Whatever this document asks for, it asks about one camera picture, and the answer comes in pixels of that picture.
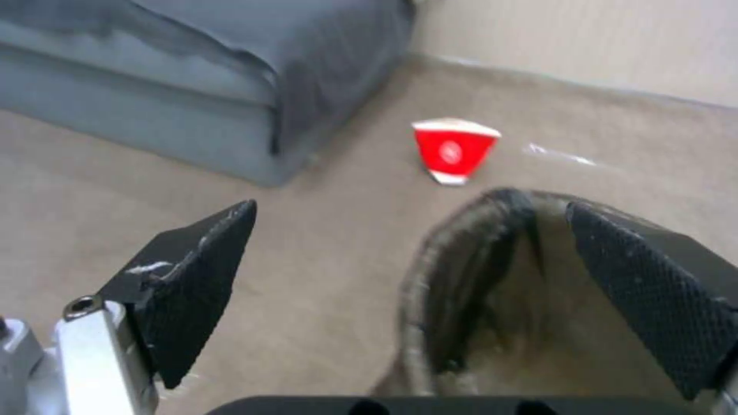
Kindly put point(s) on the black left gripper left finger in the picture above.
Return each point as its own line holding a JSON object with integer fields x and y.
{"x": 179, "y": 276}

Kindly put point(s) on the crushed red paper cup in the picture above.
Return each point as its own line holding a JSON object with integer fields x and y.
{"x": 454, "y": 151}

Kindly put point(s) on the trash can with dark liner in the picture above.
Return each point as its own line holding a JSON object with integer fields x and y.
{"x": 490, "y": 298}

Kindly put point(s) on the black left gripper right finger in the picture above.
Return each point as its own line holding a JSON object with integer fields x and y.
{"x": 640, "y": 285}

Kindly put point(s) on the clear plastic wrapper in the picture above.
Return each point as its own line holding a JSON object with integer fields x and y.
{"x": 556, "y": 154}

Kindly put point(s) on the grey fabric sofa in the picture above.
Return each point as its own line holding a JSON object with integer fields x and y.
{"x": 190, "y": 82}

